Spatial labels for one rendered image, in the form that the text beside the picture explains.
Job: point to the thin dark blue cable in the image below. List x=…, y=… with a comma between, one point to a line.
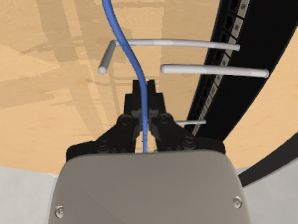
x=109, y=12

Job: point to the black metal rack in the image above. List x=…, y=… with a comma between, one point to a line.
x=260, y=31

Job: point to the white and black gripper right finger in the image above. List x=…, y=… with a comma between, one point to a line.
x=173, y=137

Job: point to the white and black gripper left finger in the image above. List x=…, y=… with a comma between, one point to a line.
x=117, y=139

